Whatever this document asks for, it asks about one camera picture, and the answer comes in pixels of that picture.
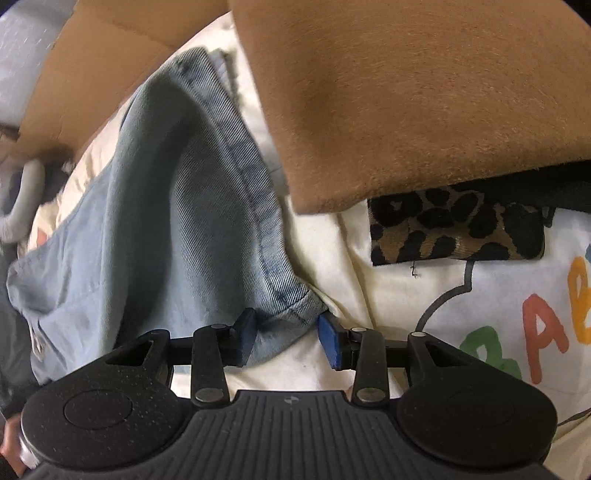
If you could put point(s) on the grey plush pillow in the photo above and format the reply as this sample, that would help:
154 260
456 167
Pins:
27 203

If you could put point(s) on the leopard print cloth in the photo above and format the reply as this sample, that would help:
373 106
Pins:
438 230

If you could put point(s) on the black cloth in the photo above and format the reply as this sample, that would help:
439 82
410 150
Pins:
572 189
57 182

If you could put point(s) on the cream printed bedsheet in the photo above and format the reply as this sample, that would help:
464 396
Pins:
332 249

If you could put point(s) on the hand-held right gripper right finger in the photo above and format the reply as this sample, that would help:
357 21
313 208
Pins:
328 341

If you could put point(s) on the light blue denim pants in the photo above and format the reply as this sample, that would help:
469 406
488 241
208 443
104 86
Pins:
161 207

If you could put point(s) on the brown cardboard box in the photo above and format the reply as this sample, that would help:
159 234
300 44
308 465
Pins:
92 69

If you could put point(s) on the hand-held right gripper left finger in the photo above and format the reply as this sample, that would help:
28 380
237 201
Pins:
245 339

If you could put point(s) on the tan wool coat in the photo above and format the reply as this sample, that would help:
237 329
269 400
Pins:
415 92

